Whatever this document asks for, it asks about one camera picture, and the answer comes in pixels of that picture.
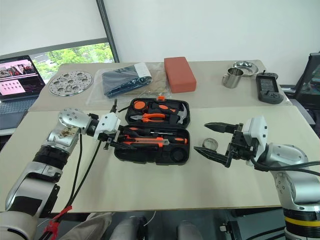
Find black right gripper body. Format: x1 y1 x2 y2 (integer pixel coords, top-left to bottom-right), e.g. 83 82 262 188
224 122 258 168

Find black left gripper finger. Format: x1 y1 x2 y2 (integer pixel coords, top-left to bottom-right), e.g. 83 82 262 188
119 126 137 136
114 142 141 151

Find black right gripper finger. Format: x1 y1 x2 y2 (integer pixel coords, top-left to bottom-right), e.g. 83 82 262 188
193 146 230 165
204 121 237 133

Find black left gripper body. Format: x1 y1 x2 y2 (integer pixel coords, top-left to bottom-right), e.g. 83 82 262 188
98 126 126 151

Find black orange screwdriver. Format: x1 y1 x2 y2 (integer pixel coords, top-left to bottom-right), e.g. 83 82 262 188
122 126 181 135
170 137 189 146

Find orange black utility knife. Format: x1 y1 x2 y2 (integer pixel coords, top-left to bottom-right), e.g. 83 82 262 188
119 134 171 149

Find black tool case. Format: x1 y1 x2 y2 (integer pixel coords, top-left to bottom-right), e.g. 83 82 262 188
113 96 191 166

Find grey tape roll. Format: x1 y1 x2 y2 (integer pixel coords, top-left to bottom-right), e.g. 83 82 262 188
202 137 219 151

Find orange black tape measure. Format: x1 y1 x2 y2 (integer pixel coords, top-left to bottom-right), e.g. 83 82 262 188
131 99 146 111

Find steel claw hammer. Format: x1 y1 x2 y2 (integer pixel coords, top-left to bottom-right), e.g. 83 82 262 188
169 103 190 125

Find clear plastic bag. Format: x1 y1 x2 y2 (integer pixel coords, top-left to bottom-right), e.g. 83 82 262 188
86 61 173 106

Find stainless steel cup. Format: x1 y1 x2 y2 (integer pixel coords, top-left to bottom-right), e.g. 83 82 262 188
222 67 245 89

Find black handheld remote controller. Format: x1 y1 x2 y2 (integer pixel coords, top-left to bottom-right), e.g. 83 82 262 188
255 70 285 103

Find red rectangular block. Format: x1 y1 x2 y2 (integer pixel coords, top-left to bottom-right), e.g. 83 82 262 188
163 56 197 94

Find stainless steel bowl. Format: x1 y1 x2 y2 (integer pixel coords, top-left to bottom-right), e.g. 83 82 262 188
232 60 258 76

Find perforated round metal plate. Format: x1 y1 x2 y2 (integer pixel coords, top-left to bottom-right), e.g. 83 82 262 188
47 70 94 97

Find dark rounded shape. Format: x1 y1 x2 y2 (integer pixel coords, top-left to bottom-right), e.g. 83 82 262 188
109 216 148 240

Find beige cloth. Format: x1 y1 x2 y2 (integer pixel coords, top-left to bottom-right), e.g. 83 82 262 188
67 211 113 240

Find black mesh office chair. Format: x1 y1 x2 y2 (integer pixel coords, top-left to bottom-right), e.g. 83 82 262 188
278 51 320 126

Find open laptop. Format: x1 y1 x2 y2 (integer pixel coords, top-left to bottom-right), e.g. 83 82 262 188
0 55 47 127

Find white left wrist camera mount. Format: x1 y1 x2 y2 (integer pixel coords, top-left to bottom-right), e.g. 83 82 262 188
93 112 121 141

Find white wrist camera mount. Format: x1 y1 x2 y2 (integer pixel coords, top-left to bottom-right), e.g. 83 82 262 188
93 112 121 141
241 115 270 167

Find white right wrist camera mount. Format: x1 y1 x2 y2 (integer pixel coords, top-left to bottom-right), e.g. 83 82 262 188
241 115 270 167

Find orange handled pliers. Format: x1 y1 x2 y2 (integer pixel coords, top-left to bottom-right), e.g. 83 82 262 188
130 112 167 124

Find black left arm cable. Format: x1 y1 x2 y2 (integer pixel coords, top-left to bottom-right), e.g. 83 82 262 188
59 139 102 216
68 133 84 208

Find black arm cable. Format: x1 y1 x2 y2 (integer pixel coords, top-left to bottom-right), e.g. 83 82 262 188
59 139 102 216
249 154 320 172
68 133 84 208

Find black orange handle tool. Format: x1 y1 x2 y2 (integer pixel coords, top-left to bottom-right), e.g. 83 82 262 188
149 102 177 115

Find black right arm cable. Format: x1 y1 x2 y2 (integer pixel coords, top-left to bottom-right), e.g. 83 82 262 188
249 154 320 172

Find thin white cable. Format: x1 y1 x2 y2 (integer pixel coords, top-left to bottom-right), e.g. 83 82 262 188
147 211 157 227

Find black base frame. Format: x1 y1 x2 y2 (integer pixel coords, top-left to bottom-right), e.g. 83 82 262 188
219 208 286 240

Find red cable tape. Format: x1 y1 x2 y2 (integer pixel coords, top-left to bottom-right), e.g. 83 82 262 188
43 204 75 234

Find dark window frame post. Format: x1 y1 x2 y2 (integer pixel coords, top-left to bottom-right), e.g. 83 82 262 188
96 0 121 63

